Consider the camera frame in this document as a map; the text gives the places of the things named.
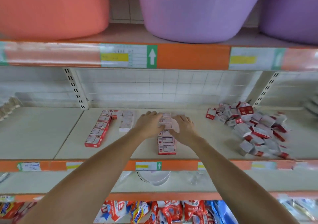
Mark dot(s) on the person's left hand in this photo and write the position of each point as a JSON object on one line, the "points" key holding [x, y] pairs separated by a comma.
{"points": [[148, 126]]}

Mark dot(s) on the row of beige bundles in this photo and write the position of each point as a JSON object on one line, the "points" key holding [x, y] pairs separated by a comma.
{"points": [[10, 108]]}

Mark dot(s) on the pile of red white boxes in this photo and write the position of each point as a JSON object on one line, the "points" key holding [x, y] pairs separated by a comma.
{"points": [[248, 127]]}

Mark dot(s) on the pile of small colourful packets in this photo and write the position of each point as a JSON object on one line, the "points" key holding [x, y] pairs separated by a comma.
{"points": [[164, 211]]}

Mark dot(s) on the person's right hand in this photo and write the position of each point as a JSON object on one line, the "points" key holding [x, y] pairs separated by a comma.
{"points": [[185, 131]]}

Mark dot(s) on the orange plastic basin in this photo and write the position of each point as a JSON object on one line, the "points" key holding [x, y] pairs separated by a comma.
{"points": [[49, 7]]}

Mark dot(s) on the large label with green arrow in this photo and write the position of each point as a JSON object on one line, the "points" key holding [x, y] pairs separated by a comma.
{"points": [[3, 54], [128, 56], [257, 59]]}

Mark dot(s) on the white shelf with orange edges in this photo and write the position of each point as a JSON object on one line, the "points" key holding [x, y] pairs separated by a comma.
{"points": [[35, 132]]}

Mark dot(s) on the cluster of clear glasses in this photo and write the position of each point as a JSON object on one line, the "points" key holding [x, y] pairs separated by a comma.
{"points": [[197, 177]]}

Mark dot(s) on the small price label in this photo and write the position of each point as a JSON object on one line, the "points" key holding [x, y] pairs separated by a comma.
{"points": [[201, 165], [263, 165], [74, 165], [148, 166], [29, 166]]}

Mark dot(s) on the white handwritten label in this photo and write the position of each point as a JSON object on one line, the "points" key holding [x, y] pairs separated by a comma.
{"points": [[305, 165]]}

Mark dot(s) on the white perforated shelf upright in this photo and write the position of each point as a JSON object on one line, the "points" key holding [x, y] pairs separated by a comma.
{"points": [[76, 88], [266, 89]]}

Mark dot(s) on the person's left forearm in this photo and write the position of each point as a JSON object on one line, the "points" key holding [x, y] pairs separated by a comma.
{"points": [[84, 181]]}

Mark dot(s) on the purple plastic basin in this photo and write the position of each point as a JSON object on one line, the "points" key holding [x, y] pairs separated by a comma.
{"points": [[293, 12], [203, 10]]}

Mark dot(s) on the person's right forearm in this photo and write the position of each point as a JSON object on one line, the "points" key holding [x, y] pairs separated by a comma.
{"points": [[243, 181]]}

